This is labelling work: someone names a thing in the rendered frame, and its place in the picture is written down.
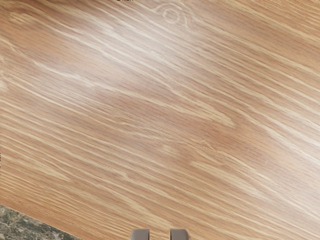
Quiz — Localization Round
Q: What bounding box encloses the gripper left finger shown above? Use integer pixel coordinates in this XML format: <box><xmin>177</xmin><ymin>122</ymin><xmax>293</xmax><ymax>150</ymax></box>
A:
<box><xmin>131</xmin><ymin>228</ymin><xmax>151</xmax><ymax>240</ymax></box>

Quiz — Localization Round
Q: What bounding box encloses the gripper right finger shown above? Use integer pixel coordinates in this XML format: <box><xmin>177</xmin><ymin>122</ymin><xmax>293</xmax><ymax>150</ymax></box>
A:
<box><xmin>170</xmin><ymin>228</ymin><xmax>190</xmax><ymax>240</ymax></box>

